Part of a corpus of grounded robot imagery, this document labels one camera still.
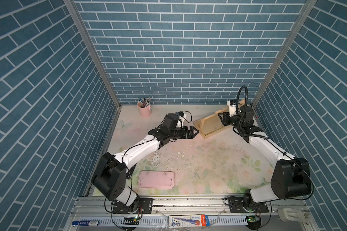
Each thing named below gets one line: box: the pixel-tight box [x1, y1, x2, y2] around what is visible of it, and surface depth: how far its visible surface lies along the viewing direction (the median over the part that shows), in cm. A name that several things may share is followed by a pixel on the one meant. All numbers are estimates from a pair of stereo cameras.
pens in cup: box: [137, 97, 151, 108], surface depth 108 cm
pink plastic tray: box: [138, 170, 175, 189], surface depth 82 cm
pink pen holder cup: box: [136, 104, 152, 118], surface depth 112 cm
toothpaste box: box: [168, 214, 211, 229], surface depth 70 cm
